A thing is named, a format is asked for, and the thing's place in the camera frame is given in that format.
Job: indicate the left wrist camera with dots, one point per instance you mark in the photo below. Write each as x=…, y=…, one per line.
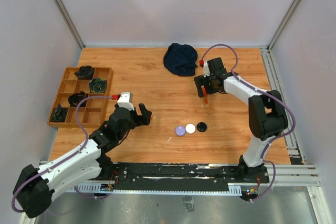
x=125, y=101

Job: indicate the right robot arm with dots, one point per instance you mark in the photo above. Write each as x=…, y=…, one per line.
x=266, y=113

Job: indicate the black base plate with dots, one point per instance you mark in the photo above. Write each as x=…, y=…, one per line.
x=170, y=177

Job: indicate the orange earbud case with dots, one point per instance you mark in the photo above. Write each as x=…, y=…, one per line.
x=203, y=91

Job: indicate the aluminium frame rail right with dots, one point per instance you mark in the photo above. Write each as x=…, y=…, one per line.
x=292, y=67

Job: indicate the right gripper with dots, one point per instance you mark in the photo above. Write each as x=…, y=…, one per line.
x=200, y=81

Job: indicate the dark navy crumpled cloth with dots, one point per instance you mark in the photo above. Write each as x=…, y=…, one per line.
x=180, y=60

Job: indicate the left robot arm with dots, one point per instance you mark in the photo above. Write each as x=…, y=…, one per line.
x=37, y=187

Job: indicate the rolled green black tie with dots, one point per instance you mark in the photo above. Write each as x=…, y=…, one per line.
x=59, y=114

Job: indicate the white earbud case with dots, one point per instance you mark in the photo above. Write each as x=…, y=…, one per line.
x=190, y=128

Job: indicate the black earbud case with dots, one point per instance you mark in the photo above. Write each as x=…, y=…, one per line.
x=201, y=127

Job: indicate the aluminium frame post left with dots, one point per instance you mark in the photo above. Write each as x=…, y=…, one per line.
x=65, y=15

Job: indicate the rolled black orange tie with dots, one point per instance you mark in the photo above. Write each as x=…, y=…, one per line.
x=76, y=98

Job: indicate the wooden compartment tray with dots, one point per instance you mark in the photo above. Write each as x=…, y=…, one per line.
x=91, y=111

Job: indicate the lavender earbud case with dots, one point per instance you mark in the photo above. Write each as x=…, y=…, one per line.
x=180, y=131

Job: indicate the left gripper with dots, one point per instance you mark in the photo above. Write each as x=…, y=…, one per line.
x=144, y=119

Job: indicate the rolled green patterned tie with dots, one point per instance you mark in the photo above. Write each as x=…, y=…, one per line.
x=97, y=85

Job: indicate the rolled black tie top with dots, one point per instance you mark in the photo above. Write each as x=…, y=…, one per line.
x=85, y=73

